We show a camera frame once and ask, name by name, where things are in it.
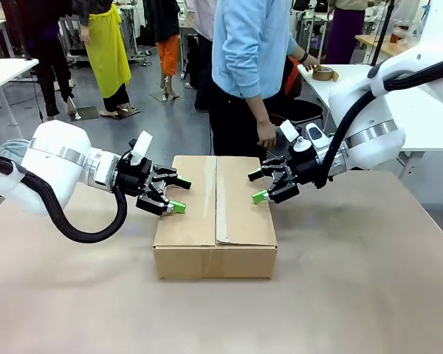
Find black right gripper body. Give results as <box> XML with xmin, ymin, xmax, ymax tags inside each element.
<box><xmin>285</xmin><ymin>148</ymin><xmax>321</xmax><ymax>186</ymax></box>

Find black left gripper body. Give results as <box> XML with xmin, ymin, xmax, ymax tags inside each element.
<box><xmin>116</xmin><ymin>154</ymin><xmax>156</xmax><ymax>199</ymax></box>

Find brown cardboard box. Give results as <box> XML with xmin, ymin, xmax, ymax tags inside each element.
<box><xmin>151</xmin><ymin>154</ymin><xmax>278</xmax><ymax>282</ymax></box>

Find brown packing tape roll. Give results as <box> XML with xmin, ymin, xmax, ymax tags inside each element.
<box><xmin>311</xmin><ymin>66</ymin><xmax>340</xmax><ymax>83</ymax></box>

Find person's right forearm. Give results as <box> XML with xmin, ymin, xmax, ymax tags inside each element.
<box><xmin>248</xmin><ymin>94</ymin><xmax>278</xmax><ymax>127</ymax></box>

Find person's right hand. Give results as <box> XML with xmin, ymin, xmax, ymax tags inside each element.
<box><xmin>257</xmin><ymin>121</ymin><xmax>278</xmax><ymax>150</ymax></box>

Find person's left hand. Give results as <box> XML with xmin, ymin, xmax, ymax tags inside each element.
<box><xmin>301</xmin><ymin>58</ymin><xmax>321</xmax><ymax>74</ymax></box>

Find black chair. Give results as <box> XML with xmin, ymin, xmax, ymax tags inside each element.
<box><xmin>272</xmin><ymin>96</ymin><xmax>324</xmax><ymax>125</ymax></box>

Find red orange cloth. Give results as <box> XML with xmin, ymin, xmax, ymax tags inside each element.
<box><xmin>284</xmin><ymin>66</ymin><xmax>303</xmax><ymax>97</ymax></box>

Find person in blue shirt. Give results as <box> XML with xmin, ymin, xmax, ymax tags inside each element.
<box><xmin>208</xmin><ymin>0</ymin><xmax>300</xmax><ymax>158</ymax></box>

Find grey cloth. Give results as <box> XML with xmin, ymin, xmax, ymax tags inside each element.
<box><xmin>0</xmin><ymin>138</ymin><xmax>33</xmax><ymax>164</ymax></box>

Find mannequin with orange trousers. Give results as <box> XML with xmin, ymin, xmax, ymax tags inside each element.
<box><xmin>147</xmin><ymin>0</ymin><xmax>182</xmax><ymax>100</ymax></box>

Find mannequin white shirt black trousers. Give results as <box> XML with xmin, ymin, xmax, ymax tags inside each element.
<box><xmin>185</xmin><ymin>0</ymin><xmax>216</xmax><ymax>111</ymax></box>

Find large white work table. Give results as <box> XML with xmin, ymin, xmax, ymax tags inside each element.
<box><xmin>297</xmin><ymin>63</ymin><xmax>443</xmax><ymax>174</ymax></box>

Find mannequin with yellow apron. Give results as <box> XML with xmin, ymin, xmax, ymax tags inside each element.
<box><xmin>77</xmin><ymin>0</ymin><xmax>133</xmax><ymax>118</ymax></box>

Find wooden background table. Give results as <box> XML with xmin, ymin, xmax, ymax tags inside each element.
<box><xmin>354</xmin><ymin>32</ymin><xmax>411</xmax><ymax>62</ymax></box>

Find mannequin in dark clothes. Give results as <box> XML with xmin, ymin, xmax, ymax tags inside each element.
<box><xmin>0</xmin><ymin>0</ymin><xmax>75</xmax><ymax>118</ymax></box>

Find black slanted pole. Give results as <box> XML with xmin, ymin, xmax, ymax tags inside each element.
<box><xmin>370</xmin><ymin>0</ymin><xmax>399</xmax><ymax>68</ymax></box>

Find white side table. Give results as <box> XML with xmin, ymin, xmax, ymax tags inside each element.
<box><xmin>0</xmin><ymin>58</ymin><xmax>41</xmax><ymax>139</ymax></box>

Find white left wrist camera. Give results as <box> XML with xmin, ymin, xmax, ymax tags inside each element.
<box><xmin>128</xmin><ymin>130</ymin><xmax>154</xmax><ymax>166</ymax></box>

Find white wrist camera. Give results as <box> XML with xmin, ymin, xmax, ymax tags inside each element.
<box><xmin>279</xmin><ymin>119</ymin><xmax>313</xmax><ymax>153</ymax></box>
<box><xmin>128</xmin><ymin>130</ymin><xmax>154</xmax><ymax>166</ymax></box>

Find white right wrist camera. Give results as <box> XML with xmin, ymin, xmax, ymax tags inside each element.
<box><xmin>279</xmin><ymin>119</ymin><xmax>313</xmax><ymax>153</ymax></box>

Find black right arm cable sleeve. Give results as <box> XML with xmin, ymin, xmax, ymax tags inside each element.
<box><xmin>313</xmin><ymin>55</ymin><xmax>443</xmax><ymax>190</ymax></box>

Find black arm cable sleeve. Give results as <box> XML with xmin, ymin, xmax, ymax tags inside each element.
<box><xmin>313</xmin><ymin>55</ymin><xmax>443</xmax><ymax>190</ymax></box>
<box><xmin>0</xmin><ymin>153</ymin><xmax>130</xmax><ymax>244</ymax></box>

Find dark mannequin base plate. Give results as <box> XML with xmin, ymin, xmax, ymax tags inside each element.
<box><xmin>69</xmin><ymin>105</ymin><xmax>100</xmax><ymax>122</ymax></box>
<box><xmin>148</xmin><ymin>90</ymin><xmax>181</xmax><ymax>103</ymax></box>
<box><xmin>112</xmin><ymin>105</ymin><xmax>142</xmax><ymax>119</ymax></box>

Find black left arm cable sleeve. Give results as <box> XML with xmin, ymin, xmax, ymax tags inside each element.
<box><xmin>0</xmin><ymin>153</ymin><xmax>130</xmax><ymax>244</ymax></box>

